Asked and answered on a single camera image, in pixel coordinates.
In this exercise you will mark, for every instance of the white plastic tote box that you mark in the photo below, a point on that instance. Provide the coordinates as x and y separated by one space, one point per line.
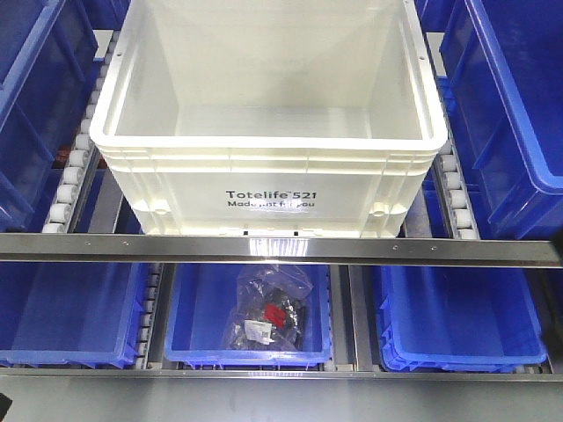
268 118

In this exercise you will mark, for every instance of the clear bag of parts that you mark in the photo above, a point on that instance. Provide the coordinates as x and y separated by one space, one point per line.
271 309

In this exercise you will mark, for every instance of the blue bin lower middle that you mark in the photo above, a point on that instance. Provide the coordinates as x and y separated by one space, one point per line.
203 296

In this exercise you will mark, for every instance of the blue bin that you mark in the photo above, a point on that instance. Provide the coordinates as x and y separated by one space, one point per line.
47 55
504 63
456 319
75 313
203 296

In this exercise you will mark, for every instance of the white roller track right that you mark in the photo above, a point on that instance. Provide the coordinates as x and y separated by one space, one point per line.
447 171

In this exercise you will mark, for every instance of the white roller track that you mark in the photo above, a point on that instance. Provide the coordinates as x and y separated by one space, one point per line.
447 171
81 166

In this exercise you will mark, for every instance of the white roller track left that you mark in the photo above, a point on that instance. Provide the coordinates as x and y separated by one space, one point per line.
81 166

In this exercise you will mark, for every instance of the blue bin lower right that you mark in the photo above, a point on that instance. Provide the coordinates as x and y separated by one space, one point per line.
456 319

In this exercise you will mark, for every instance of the blue bin lower left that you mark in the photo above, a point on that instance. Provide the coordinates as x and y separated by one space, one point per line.
75 313

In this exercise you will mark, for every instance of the blue bin upper right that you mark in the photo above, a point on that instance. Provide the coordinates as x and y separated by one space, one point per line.
504 63

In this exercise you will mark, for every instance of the blue bin upper left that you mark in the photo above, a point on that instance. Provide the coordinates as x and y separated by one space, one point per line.
47 55

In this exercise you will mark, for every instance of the metal upper shelf rail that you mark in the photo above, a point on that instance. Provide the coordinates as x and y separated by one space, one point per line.
285 250

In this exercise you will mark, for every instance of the metal shelf rail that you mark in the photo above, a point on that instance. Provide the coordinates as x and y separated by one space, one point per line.
291 375
285 250

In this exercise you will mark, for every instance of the metal lower shelf rail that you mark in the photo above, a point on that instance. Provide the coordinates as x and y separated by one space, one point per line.
291 375

